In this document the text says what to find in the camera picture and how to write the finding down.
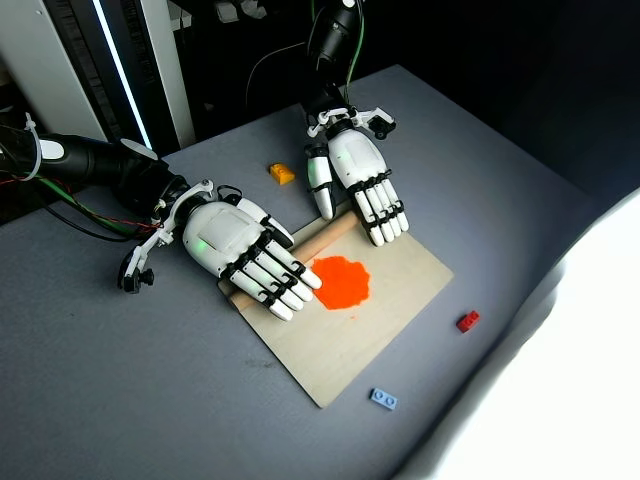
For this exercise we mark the grey table cloth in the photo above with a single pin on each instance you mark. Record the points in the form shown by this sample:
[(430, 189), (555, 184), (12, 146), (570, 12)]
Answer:
[(125, 375)]

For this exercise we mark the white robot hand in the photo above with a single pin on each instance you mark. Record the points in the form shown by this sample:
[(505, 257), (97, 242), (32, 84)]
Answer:
[(357, 160), (225, 235)]

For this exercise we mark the wooden rolling pin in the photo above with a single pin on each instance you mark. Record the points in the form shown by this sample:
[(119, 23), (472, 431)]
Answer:
[(320, 240)]

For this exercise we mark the yellow toy brick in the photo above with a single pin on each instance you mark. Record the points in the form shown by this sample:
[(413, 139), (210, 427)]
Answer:
[(281, 174)]

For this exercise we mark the red toy brick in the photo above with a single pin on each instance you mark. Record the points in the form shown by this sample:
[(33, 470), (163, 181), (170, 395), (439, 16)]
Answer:
[(468, 321)]

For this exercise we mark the blue flat toy brick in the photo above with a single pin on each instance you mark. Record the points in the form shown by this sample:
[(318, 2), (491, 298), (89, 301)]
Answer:
[(384, 399)]

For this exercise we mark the light wooden board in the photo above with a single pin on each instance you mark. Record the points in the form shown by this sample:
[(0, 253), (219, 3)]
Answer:
[(350, 340)]

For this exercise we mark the orange play dough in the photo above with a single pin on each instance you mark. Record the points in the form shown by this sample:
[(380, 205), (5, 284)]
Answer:
[(345, 285)]

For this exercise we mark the white cabinet with light strip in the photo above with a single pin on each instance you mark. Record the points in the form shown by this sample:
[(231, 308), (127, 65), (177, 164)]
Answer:
[(50, 75)]

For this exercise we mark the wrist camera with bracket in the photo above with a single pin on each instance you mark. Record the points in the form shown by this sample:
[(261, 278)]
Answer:
[(134, 280), (384, 125)]

